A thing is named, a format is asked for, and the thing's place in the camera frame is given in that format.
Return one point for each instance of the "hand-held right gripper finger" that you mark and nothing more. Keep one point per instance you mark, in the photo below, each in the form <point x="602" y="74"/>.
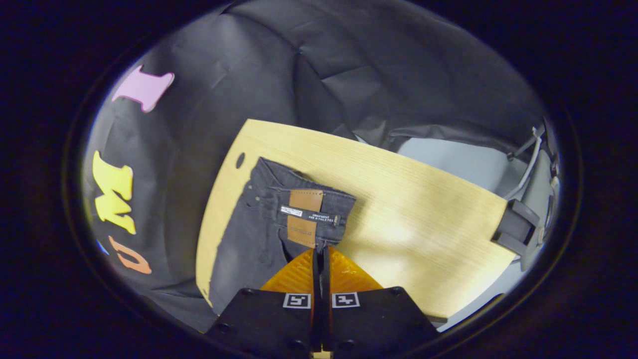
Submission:
<point x="326" y="279"/>
<point x="316" y="279"/>

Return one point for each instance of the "dark grey jeans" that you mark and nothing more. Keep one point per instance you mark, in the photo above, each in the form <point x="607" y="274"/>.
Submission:
<point x="249" y="234"/>

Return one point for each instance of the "black table clamp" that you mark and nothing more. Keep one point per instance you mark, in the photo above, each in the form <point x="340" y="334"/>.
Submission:
<point x="516" y="227"/>

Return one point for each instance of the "black backdrop cloth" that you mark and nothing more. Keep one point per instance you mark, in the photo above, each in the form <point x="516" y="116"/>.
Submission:
<point x="239" y="75"/>

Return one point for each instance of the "grey plastic panel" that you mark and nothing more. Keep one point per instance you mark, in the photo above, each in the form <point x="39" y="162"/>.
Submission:
<point x="541" y="199"/>

